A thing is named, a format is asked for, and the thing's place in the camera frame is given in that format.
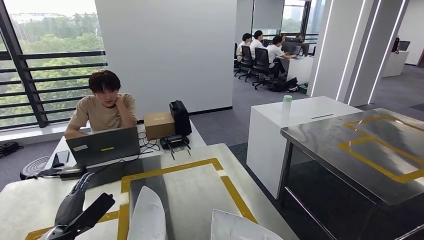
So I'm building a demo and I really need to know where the black bag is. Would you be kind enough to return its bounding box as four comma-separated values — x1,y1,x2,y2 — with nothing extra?
0,141,24,160

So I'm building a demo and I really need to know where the black round stool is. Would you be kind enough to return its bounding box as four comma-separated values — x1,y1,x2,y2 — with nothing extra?
18,155,53,181

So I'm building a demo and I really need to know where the white bottle green cap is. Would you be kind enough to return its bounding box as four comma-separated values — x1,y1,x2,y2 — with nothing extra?
281,95,294,117

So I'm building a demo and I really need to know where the grey laptop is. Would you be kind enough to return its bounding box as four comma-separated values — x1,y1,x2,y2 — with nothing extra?
65,126,142,169

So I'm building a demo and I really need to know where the seated person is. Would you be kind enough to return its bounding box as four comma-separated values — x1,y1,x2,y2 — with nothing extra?
235,32,253,63
64,69,139,140
266,35,298,79
249,30,266,61

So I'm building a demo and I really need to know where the black office chair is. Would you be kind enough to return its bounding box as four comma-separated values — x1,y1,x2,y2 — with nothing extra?
237,44,256,83
233,43,240,75
251,47,276,91

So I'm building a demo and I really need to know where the white flat plastic part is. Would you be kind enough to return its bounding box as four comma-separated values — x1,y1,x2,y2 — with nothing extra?
210,208,285,240

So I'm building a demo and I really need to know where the dark computer monitor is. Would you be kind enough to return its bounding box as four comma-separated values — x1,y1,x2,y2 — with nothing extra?
281,37,311,57

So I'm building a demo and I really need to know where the black phone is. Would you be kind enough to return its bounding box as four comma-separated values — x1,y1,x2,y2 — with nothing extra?
50,150,71,169

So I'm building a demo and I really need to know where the stainless steel table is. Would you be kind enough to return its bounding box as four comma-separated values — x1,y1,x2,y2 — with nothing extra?
279,107,424,240

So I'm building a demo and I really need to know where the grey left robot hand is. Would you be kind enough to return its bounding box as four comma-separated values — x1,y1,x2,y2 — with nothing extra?
54,172,96,228

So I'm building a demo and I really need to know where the yellow tape frame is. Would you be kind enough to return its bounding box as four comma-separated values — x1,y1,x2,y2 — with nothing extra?
337,115,424,185
24,157,259,240

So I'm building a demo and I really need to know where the white curved plastic part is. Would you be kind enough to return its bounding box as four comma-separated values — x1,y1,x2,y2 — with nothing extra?
127,185,168,240

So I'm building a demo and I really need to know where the white counter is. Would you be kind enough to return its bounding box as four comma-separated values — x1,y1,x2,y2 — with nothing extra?
381,50,410,79

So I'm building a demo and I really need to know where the black router with antennas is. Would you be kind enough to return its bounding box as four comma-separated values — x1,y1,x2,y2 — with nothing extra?
159,134,193,162

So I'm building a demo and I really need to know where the white cabinet desk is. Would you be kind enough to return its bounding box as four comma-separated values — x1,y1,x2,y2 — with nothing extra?
245,95,364,200

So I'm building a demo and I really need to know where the black window railing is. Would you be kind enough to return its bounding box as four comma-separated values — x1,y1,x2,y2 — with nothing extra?
0,0,109,132

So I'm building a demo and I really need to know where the black upright case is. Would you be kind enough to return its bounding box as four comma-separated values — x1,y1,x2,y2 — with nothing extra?
168,99,193,137

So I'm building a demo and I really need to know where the brown cardboard box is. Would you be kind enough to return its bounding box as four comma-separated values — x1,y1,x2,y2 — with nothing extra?
143,111,177,142

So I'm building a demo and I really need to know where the stainless steel workbench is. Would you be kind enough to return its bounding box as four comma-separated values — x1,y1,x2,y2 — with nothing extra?
0,143,301,240

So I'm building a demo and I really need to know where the white office desk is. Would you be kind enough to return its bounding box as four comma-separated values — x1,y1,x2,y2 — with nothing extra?
277,54,316,86

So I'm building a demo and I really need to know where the black bags pile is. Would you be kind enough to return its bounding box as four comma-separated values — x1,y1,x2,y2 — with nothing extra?
268,76,299,93

